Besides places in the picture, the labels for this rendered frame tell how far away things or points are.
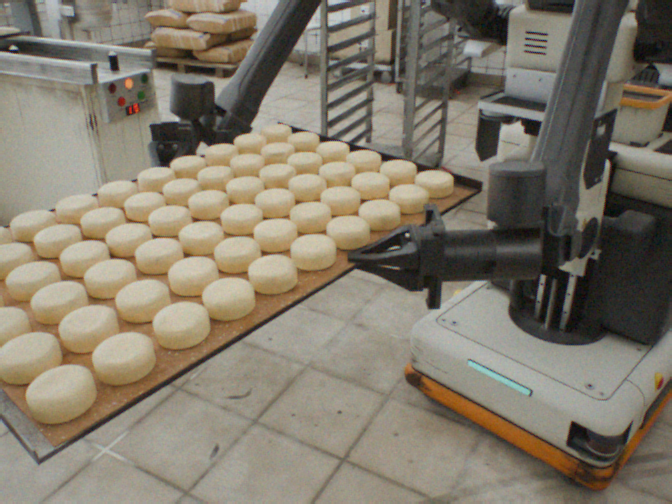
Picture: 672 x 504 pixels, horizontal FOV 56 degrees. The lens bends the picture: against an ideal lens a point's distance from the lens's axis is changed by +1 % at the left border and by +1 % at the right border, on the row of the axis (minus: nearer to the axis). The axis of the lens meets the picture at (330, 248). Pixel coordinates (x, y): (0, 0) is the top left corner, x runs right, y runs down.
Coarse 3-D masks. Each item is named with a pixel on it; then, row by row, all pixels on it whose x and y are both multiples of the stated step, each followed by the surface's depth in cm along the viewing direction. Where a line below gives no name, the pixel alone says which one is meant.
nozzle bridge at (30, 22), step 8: (0, 0) 252; (8, 0) 255; (16, 0) 258; (24, 0) 261; (32, 0) 272; (16, 8) 275; (24, 8) 273; (32, 8) 273; (16, 16) 277; (24, 16) 275; (32, 16) 274; (16, 24) 279; (24, 24) 277; (32, 24) 275; (32, 32) 276; (40, 32) 279
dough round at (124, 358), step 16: (112, 336) 55; (128, 336) 55; (144, 336) 55; (96, 352) 53; (112, 352) 53; (128, 352) 53; (144, 352) 53; (96, 368) 52; (112, 368) 51; (128, 368) 51; (144, 368) 53
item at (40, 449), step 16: (352, 144) 95; (384, 160) 92; (464, 176) 83; (448, 208) 77; (320, 288) 64; (240, 336) 57; (192, 368) 54; (160, 384) 52; (0, 400) 52; (0, 416) 49; (16, 416) 50; (112, 416) 49; (16, 432) 47; (32, 432) 48; (80, 432) 48; (32, 448) 45; (48, 448) 47; (64, 448) 47
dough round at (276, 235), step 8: (264, 224) 72; (272, 224) 72; (280, 224) 72; (288, 224) 72; (256, 232) 70; (264, 232) 70; (272, 232) 70; (280, 232) 70; (288, 232) 70; (296, 232) 71; (256, 240) 70; (264, 240) 69; (272, 240) 69; (280, 240) 69; (288, 240) 70; (264, 248) 70; (272, 248) 70; (280, 248) 70; (288, 248) 70
